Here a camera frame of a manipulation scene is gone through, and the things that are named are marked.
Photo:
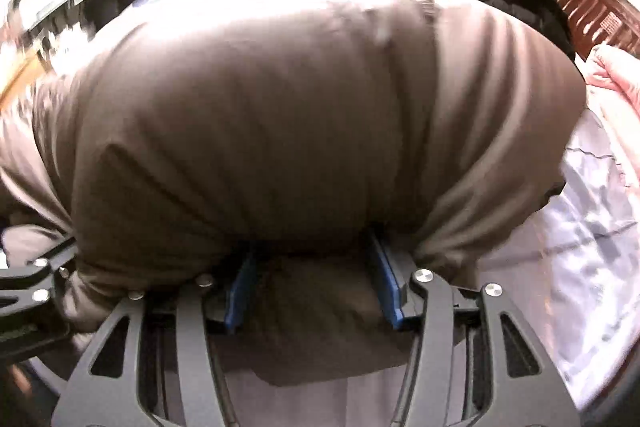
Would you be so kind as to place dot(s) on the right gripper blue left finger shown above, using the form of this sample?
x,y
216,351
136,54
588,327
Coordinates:
x,y
237,297

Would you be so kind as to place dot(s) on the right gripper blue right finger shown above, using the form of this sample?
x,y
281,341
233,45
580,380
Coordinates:
x,y
389,279

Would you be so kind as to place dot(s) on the dark wooden headboard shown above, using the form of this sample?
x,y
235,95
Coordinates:
x,y
593,22

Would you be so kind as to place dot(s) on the blue plaid bed sheet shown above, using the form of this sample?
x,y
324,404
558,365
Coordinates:
x,y
573,267

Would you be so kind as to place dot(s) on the brown puffer jacket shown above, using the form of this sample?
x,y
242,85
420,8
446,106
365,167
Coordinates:
x,y
186,142

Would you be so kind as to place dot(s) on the folded pink quilt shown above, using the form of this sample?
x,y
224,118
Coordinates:
x,y
612,68

